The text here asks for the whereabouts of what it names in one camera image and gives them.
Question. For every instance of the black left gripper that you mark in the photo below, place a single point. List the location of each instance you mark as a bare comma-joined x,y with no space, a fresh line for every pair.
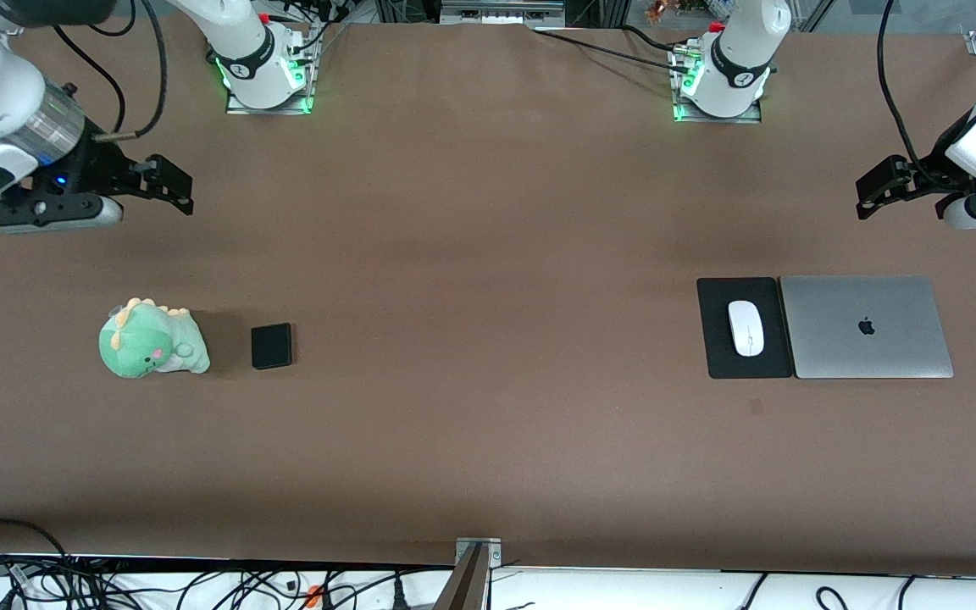
932,170

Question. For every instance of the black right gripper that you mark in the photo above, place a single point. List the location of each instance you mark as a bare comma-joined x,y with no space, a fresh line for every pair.
103,167

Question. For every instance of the white computer mouse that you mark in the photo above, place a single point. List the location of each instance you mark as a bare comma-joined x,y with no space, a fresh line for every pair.
745,332

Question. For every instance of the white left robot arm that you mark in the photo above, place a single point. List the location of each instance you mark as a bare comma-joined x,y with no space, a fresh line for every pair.
742,59

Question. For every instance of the black mouse pad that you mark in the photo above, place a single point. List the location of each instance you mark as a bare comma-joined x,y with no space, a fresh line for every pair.
717,356

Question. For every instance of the green dinosaur plush toy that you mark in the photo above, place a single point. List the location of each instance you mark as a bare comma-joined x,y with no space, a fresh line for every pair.
145,347

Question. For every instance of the silver laptop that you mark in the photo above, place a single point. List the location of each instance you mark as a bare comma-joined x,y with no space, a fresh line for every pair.
903,347

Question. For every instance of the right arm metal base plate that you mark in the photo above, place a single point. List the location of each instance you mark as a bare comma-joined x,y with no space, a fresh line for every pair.
238,108

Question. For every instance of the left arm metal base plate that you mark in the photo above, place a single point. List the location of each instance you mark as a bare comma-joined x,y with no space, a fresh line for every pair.
755,113

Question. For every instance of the silver aluminium frame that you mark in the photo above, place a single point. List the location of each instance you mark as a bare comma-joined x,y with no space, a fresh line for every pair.
501,13

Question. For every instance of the silver metal bracket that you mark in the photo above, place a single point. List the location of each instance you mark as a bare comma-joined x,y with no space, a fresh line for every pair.
492,551

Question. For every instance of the grey aluminium post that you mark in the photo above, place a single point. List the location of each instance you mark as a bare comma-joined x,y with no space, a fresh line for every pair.
463,589

